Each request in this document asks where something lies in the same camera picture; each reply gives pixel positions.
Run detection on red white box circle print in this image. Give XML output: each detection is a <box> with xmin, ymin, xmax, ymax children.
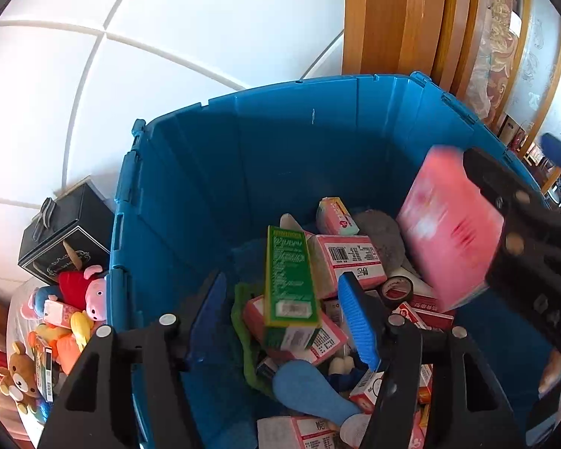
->
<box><xmin>350</xmin><ymin>369</ymin><xmax>386</xmax><ymax>412</ymax></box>

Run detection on pink pig plush toy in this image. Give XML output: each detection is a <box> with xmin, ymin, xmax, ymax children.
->
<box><xmin>58</xmin><ymin>264</ymin><xmax>110</xmax><ymax>323</ymax></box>

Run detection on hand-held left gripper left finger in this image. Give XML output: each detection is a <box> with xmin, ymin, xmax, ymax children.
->
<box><xmin>37</xmin><ymin>269</ymin><xmax>227</xmax><ymax>449</ymax></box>

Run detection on black tape roll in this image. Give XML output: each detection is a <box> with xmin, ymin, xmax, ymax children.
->
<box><xmin>378</xmin><ymin>275</ymin><xmax>414</xmax><ymax>302</ymax></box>

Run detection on small pink carton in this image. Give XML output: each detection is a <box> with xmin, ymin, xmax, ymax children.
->
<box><xmin>44</xmin><ymin>299</ymin><xmax>82</xmax><ymax>328</ymax></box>

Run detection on dark red box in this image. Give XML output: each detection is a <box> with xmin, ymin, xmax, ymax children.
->
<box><xmin>395</xmin><ymin>294</ymin><xmax>456</xmax><ymax>333</ymax></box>

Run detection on shiny blue item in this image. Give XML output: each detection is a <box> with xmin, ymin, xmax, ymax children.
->
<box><xmin>28</xmin><ymin>400</ymin><xmax>52</xmax><ymax>424</ymax></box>

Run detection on green black barcode box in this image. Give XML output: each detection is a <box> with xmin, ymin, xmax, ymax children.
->
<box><xmin>28</xmin><ymin>332</ymin><xmax>61</xmax><ymax>403</ymax></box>

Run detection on frosted glass door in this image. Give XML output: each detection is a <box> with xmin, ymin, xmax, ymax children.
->
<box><xmin>496</xmin><ymin>0</ymin><xmax>561</xmax><ymax>150</ymax></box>

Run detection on small stacked boxes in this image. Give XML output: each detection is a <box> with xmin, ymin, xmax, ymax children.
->
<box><xmin>498</xmin><ymin>114</ymin><xmax>531</xmax><ymax>150</ymax></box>

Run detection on white roll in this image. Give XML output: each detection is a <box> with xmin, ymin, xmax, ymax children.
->
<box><xmin>399</xmin><ymin>266</ymin><xmax>433</xmax><ymax>295</ymax></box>

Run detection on black gift box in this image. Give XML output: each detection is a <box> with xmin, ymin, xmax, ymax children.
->
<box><xmin>18</xmin><ymin>177</ymin><xmax>115</xmax><ymax>286</ymax></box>

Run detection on blue insole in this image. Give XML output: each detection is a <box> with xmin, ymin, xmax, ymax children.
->
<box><xmin>272</xmin><ymin>359</ymin><xmax>363</xmax><ymax>426</ymax></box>

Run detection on yellow toy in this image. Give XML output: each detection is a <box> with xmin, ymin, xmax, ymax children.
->
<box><xmin>70</xmin><ymin>311</ymin><xmax>94</xmax><ymax>351</ymax></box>

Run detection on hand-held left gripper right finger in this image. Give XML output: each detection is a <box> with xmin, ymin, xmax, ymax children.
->
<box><xmin>337</xmin><ymin>271</ymin><xmax>517</xmax><ymax>449</ymax></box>

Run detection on person's right hand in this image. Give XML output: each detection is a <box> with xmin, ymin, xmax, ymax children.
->
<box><xmin>537</xmin><ymin>348</ymin><xmax>561</xmax><ymax>412</ymax></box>

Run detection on orange toy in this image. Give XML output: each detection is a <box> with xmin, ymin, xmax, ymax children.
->
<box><xmin>56</xmin><ymin>337</ymin><xmax>82</xmax><ymax>375</ymax></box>

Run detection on pink tissue pack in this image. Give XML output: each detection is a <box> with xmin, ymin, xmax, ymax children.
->
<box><xmin>396</xmin><ymin>146</ymin><xmax>505</xmax><ymax>313</ymax></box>

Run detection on grey plush toy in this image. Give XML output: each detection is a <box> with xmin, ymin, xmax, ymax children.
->
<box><xmin>353</xmin><ymin>210</ymin><xmax>419</xmax><ymax>277</ymax></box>

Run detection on green cloth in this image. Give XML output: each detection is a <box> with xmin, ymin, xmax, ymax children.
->
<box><xmin>230</xmin><ymin>283</ymin><xmax>281</xmax><ymax>396</ymax></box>

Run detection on blue plastic crate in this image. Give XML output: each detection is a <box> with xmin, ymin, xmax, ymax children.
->
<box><xmin>108</xmin><ymin>71</ymin><xmax>555</xmax><ymax>449</ymax></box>

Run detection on brown bear plush toy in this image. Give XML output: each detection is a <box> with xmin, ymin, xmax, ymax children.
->
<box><xmin>0</xmin><ymin>341</ymin><xmax>45</xmax><ymax>415</ymax></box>

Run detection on blue pink plush toy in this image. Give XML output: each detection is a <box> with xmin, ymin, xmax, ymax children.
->
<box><xmin>21</xmin><ymin>285</ymin><xmax>64</xmax><ymax>321</ymax></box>

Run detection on wooden door frame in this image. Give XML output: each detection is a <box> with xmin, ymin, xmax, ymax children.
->
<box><xmin>341</xmin><ymin>0</ymin><xmax>487</xmax><ymax>99</ymax></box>

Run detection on small pastel pink box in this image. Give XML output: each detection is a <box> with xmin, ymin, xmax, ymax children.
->
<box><xmin>315</xmin><ymin>196</ymin><xmax>361</xmax><ymax>237</ymax></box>

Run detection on pink box with barcode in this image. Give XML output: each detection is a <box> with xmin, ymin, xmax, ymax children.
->
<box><xmin>306</xmin><ymin>234</ymin><xmax>389</xmax><ymax>300</ymax></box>

